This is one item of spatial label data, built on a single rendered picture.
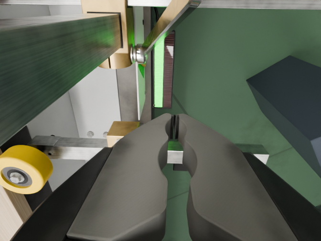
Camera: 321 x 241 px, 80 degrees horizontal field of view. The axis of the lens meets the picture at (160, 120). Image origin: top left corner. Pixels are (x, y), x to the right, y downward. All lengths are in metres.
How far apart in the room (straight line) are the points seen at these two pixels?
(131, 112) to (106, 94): 0.12
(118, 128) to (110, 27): 0.19
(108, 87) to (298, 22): 1.03
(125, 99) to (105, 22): 0.29
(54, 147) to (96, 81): 0.23
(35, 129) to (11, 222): 0.18
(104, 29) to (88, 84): 0.39
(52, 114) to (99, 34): 0.38
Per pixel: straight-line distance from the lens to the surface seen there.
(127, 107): 0.47
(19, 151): 0.37
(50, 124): 0.53
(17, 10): 0.48
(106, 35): 0.20
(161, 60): 0.42
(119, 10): 0.25
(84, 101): 0.59
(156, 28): 0.17
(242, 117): 1.36
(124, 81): 0.45
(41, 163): 0.37
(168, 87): 0.44
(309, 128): 0.82
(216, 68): 1.18
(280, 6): 0.28
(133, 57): 0.28
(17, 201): 0.47
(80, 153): 0.39
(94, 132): 0.64
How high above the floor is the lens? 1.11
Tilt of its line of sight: 60 degrees down
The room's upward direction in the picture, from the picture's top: 176 degrees counter-clockwise
